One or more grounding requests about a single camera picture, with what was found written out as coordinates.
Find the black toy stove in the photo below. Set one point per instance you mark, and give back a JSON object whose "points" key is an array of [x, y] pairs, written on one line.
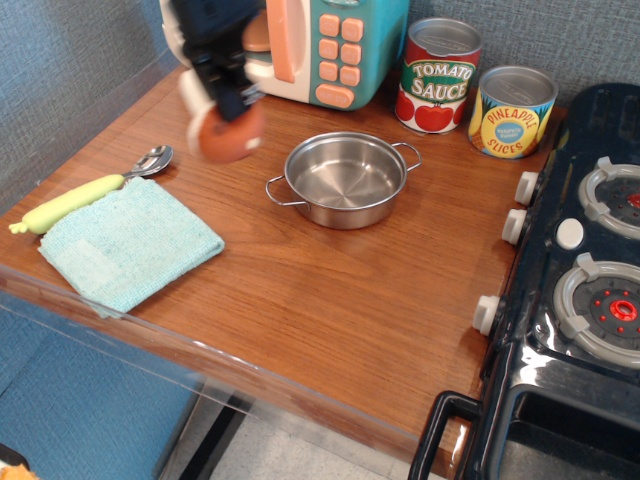
{"points": [[560, 378]]}

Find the light blue folded cloth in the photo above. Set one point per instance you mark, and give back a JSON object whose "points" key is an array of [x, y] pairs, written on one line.
{"points": [[127, 246]]}

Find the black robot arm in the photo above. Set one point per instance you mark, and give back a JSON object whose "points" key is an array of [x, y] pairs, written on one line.
{"points": [[213, 15]]}

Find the pineapple slices can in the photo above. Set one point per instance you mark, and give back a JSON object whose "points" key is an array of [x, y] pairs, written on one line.
{"points": [[513, 106]]}

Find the small steel pot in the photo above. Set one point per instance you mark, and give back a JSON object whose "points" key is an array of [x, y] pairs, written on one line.
{"points": [[344, 180]]}

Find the tomato sauce can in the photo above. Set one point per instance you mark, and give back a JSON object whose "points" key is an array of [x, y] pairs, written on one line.
{"points": [[440, 61]]}

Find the white stove knob middle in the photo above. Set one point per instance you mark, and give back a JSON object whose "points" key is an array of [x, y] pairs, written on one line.
{"points": [[513, 226]]}

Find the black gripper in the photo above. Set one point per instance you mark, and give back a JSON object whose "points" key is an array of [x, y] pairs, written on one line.
{"points": [[218, 58]]}

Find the white stove knob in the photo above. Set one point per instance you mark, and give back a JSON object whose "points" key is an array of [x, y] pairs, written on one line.
{"points": [[513, 226], [526, 187], [485, 313]]}

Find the orange plush object corner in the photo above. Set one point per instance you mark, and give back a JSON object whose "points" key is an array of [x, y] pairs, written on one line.
{"points": [[17, 472]]}

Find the clear acrylic barrier panel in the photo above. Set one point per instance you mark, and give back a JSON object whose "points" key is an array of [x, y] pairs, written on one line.
{"points": [[89, 393]]}

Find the toy microwave teal and cream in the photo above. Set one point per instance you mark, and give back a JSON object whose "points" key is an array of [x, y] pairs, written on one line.
{"points": [[333, 54]]}

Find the spoon with green handle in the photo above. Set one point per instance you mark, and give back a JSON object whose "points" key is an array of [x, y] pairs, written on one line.
{"points": [[42, 218]]}

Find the orange microwave turntable plate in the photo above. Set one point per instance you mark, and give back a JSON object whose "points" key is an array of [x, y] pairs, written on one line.
{"points": [[256, 35]]}

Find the white stove knob lower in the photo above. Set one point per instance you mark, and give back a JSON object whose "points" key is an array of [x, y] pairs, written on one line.
{"points": [[485, 313]]}

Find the white stove knob upper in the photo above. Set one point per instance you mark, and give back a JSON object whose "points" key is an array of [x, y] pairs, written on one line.
{"points": [[526, 187]]}

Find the white brown plush mushroom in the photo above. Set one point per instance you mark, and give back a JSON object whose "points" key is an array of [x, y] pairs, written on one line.
{"points": [[211, 137]]}

